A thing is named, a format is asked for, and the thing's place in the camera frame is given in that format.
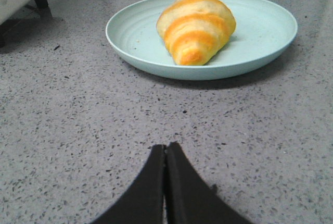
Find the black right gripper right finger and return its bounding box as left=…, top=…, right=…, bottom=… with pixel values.
left=166, top=142, right=250, bottom=223

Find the light green round plate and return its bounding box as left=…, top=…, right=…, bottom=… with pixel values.
left=106, top=0, right=298, bottom=81

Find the golden croissant bread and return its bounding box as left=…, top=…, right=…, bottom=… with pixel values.
left=156, top=0, right=236, bottom=66

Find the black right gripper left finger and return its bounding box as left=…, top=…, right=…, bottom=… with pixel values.
left=93, top=145, right=164, bottom=224

